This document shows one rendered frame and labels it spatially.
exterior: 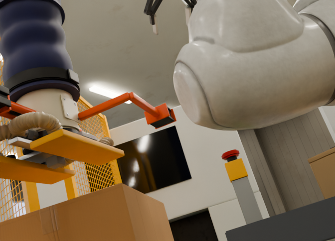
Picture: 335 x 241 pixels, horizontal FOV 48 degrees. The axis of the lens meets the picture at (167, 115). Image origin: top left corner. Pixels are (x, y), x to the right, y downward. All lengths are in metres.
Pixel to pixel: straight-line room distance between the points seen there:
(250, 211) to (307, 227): 0.96
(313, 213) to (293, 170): 11.40
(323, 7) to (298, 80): 0.14
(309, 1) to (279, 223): 0.38
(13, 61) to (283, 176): 11.04
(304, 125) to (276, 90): 11.38
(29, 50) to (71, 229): 0.53
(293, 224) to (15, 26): 1.02
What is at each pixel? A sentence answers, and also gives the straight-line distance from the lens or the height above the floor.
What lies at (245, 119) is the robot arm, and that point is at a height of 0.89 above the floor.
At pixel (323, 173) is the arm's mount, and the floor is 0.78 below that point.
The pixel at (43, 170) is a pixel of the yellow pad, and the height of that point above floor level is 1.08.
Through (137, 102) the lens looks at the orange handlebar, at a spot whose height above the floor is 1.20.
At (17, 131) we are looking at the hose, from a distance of 1.01.
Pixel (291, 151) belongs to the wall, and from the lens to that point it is 11.89.
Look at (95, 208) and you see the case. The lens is 1.00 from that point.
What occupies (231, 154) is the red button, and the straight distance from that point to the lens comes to 1.42.
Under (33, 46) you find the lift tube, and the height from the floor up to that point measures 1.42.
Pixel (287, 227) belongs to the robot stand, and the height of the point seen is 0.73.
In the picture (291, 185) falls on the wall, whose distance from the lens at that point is 11.84.
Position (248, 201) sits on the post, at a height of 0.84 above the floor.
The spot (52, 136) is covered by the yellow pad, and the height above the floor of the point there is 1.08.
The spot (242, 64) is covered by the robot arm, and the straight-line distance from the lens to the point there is 0.51.
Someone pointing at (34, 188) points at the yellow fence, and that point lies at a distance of 1.88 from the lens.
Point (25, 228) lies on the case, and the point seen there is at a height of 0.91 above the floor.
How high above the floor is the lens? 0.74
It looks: 20 degrees up
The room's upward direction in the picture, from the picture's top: 17 degrees counter-clockwise
